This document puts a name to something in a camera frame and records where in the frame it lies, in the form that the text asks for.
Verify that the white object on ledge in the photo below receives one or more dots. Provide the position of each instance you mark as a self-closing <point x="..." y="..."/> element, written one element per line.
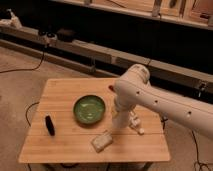
<point x="13" y="21"/>

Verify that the red sausage-shaped object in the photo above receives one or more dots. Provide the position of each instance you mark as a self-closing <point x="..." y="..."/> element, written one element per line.
<point x="111" y="88"/>

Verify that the black marker-like object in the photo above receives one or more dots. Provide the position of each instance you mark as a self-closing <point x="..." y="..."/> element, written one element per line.
<point x="49" y="125"/>

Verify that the green bowl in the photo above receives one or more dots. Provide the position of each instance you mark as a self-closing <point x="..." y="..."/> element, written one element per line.
<point x="89" y="109"/>

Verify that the black device on ledge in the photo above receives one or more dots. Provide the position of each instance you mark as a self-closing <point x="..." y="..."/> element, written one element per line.
<point x="65" y="35"/>

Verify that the wooden table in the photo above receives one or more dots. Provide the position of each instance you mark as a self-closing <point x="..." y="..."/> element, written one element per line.
<point x="72" y="142"/>

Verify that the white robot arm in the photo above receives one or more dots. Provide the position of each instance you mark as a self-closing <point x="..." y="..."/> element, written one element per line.
<point x="133" y="88"/>

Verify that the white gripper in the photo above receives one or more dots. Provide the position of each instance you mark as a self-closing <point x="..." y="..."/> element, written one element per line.
<point x="135" y="122"/>

